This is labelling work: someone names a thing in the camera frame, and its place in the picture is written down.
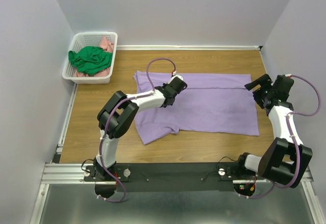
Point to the aluminium extrusion rail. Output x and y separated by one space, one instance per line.
55 173

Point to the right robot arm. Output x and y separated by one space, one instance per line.
286 160

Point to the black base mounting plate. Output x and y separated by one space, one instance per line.
170 177

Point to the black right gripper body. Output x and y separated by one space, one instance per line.
260 95

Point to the white perforated plastic basket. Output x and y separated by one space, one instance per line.
81 40

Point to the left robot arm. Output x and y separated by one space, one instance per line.
119 112

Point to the purple t shirt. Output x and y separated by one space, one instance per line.
210 103

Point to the pink t shirt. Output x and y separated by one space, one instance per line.
107 44

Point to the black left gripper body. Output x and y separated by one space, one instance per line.
165 85

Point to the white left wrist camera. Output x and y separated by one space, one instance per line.
175 76

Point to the green t shirt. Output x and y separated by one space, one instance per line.
89 59

